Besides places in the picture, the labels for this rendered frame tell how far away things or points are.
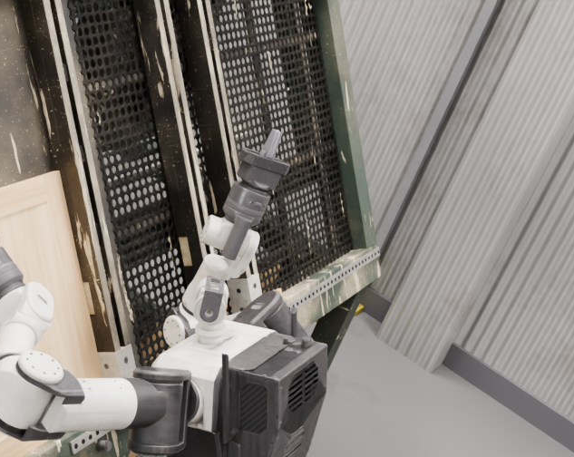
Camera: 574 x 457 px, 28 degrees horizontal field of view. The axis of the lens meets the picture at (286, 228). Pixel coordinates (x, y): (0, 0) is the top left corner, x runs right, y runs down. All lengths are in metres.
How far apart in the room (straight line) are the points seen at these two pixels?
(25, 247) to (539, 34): 2.67
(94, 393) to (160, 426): 0.17
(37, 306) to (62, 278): 0.56
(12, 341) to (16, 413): 0.14
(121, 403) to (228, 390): 0.23
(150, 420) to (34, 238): 0.67
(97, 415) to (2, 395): 0.16
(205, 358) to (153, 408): 0.19
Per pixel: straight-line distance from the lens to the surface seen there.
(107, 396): 1.97
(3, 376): 1.93
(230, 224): 2.49
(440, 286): 5.02
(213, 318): 2.19
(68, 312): 2.65
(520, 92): 4.71
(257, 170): 2.47
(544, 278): 4.99
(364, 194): 3.85
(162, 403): 2.06
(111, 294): 2.69
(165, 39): 2.93
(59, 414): 1.92
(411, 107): 5.07
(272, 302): 2.40
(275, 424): 2.14
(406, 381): 5.04
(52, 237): 2.61
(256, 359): 2.18
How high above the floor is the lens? 2.58
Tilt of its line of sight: 26 degrees down
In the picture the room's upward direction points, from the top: 23 degrees clockwise
